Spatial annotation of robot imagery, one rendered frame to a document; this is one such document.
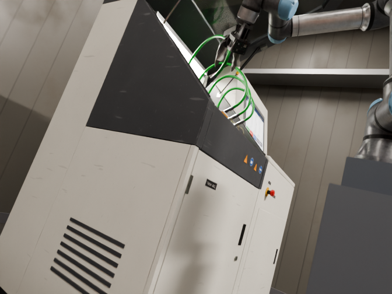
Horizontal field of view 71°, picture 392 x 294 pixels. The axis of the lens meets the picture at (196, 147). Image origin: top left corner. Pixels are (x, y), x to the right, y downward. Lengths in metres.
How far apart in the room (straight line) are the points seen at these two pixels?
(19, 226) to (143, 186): 0.67
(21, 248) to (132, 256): 0.59
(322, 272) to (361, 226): 0.17
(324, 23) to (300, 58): 2.54
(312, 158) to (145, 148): 2.41
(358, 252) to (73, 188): 0.99
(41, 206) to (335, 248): 1.10
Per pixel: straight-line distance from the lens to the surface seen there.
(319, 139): 3.22
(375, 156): 1.00
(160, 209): 0.87
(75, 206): 1.16
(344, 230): 0.91
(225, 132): 1.01
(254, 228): 1.51
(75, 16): 2.98
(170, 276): 0.94
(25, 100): 2.69
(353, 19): 1.25
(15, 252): 1.42
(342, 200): 0.92
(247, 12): 1.15
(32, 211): 1.38
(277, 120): 3.39
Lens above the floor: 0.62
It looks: 11 degrees up
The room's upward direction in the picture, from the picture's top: 18 degrees clockwise
